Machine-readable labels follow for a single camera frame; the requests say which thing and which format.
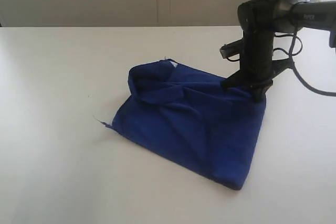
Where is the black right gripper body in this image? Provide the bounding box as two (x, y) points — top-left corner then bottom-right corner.
(237, 0), (275, 88)

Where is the blue towel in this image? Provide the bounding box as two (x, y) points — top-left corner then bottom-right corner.
(106, 59), (266, 190)

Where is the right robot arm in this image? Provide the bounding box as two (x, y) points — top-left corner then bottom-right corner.
(220, 0), (335, 102)

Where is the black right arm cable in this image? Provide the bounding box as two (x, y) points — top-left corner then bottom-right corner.
(249, 0), (336, 98)

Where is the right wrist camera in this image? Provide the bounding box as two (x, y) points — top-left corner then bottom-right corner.
(219, 39), (244, 62)

